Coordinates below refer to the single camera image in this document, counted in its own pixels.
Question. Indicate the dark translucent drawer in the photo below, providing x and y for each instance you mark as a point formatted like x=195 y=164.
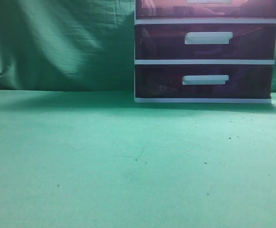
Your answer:
x=205 y=41
x=203 y=81
x=147 y=9

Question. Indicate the dark translucent bottom drawer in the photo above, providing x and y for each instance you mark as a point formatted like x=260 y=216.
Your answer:
x=203 y=81

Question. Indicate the dark translucent middle drawer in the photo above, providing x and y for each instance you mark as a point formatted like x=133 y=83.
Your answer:
x=205 y=41

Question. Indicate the dark translucent top drawer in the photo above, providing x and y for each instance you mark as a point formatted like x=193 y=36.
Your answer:
x=147 y=9

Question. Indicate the green table cloth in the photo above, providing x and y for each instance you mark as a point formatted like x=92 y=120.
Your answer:
x=76 y=151

